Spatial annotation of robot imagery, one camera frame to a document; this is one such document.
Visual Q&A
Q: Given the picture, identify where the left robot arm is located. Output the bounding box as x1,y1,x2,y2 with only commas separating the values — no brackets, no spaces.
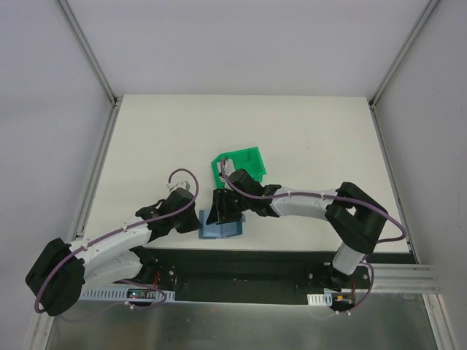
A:
25,187,201,316

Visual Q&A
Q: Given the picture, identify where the blue leather card holder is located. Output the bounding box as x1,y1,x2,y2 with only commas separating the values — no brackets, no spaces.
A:
198,210,245,240

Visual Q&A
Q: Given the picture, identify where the white cable duct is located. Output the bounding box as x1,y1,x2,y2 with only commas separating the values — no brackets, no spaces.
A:
307,292,333,307
80,286,175,303

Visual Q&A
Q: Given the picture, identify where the green plastic bin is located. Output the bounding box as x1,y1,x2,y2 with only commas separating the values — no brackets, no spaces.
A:
211,147,266,189

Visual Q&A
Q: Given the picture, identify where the left white cable duct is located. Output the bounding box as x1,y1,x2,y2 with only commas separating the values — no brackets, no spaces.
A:
80,286,175,303

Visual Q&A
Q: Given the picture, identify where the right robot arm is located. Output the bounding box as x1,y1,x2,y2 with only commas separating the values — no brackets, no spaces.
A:
206,169,387,292

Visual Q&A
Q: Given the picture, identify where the right aluminium frame post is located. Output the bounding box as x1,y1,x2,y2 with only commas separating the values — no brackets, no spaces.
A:
368,0,442,110

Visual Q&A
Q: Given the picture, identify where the aluminium frame post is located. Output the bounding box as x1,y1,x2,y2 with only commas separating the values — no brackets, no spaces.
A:
368,0,442,110
55,0,120,106

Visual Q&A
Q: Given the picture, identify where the right white cable duct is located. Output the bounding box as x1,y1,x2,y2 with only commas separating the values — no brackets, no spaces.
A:
307,292,333,307

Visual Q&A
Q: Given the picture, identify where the left aluminium frame post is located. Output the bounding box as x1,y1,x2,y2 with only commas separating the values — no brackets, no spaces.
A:
55,0,120,106

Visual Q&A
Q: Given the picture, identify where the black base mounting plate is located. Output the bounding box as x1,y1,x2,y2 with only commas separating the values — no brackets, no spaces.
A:
112,240,419,303

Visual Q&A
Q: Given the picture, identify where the aluminium front rail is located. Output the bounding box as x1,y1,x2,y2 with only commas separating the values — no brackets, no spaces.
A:
45,264,442,292

